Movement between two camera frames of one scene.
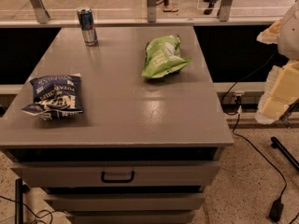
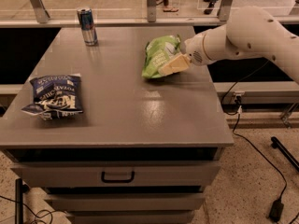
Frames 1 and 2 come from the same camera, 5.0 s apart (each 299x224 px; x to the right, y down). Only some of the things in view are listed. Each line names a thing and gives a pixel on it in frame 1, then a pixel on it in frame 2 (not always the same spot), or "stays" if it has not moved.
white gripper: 290,35 to 194,49
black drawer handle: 117,180 stays
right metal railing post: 223,11 stays
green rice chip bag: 163,56 stays
